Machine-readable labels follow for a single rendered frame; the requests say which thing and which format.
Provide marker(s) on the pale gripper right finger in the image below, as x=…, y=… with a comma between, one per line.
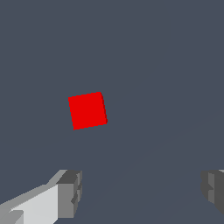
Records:
x=216, y=188

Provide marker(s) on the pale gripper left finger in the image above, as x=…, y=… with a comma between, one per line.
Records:
x=46, y=201

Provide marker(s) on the red cube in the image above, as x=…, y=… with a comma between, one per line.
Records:
x=87, y=110

